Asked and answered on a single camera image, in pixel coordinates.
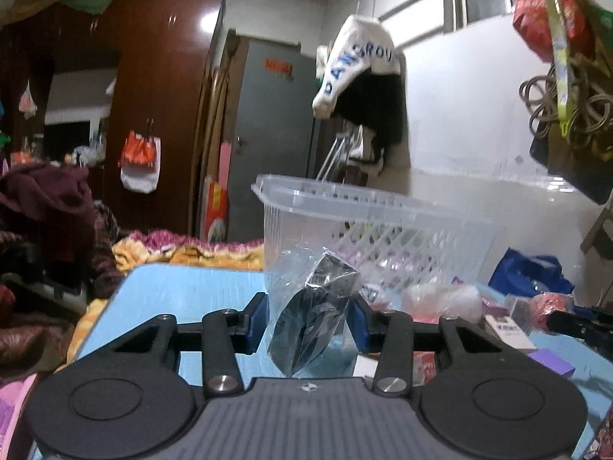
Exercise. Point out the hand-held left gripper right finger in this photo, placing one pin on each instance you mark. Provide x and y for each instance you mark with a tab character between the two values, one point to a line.
359	326

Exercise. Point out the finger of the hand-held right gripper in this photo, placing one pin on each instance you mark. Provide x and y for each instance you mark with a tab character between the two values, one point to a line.
584	330
598	311

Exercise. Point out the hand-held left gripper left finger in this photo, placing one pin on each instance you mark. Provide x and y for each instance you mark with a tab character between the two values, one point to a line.
256	318

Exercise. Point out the black item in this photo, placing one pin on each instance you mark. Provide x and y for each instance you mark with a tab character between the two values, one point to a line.
311	316

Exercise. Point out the white plastic basket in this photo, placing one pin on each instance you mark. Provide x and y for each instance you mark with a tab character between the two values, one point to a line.
287	220

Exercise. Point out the red round packet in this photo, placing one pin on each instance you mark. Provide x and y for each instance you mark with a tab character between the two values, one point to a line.
548	306

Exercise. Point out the purple small box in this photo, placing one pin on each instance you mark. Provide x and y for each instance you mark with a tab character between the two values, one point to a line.
550	364

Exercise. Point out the white small box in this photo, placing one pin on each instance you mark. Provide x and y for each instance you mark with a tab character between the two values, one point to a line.
510	333

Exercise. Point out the red small box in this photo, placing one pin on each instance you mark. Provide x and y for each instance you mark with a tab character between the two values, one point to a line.
424	369

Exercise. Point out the blue bag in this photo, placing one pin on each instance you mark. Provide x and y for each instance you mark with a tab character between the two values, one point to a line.
527	273

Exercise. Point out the pink plastic bag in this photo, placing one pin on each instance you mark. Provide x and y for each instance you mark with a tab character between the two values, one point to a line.
440	302

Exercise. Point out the red and yellow printed bag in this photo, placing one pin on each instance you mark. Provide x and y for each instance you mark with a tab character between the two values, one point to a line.
218	211

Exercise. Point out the yellow patterned blanket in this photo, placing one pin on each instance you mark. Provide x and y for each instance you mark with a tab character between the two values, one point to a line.
143	251

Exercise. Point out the dark hanging bag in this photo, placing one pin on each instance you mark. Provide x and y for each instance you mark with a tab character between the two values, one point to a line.
574	167

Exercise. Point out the grey metal door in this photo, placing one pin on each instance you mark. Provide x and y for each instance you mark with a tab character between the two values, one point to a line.
268	153

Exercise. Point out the metal crutches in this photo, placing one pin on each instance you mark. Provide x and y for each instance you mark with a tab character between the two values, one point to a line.
335	153

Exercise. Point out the white hanging garment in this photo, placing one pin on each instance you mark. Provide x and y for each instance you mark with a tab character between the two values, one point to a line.
364	151

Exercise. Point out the orange and white plastic bag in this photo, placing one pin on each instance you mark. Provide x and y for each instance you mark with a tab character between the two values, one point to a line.
139	163

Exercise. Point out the black hanging garment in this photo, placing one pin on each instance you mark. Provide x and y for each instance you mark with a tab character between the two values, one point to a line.
378	110

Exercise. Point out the maroon clothes pile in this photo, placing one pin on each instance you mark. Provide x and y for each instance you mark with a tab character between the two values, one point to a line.
48	211

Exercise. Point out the dark wooden wardrobe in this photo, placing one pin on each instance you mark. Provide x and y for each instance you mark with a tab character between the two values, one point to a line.
158	81

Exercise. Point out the white shirt with blue letters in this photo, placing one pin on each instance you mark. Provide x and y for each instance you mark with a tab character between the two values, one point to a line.
354	52

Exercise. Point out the red plastic bag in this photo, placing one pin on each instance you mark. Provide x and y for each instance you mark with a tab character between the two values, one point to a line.
536	19

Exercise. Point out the small pink hanging bag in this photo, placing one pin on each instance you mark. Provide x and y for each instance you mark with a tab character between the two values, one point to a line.
28	103

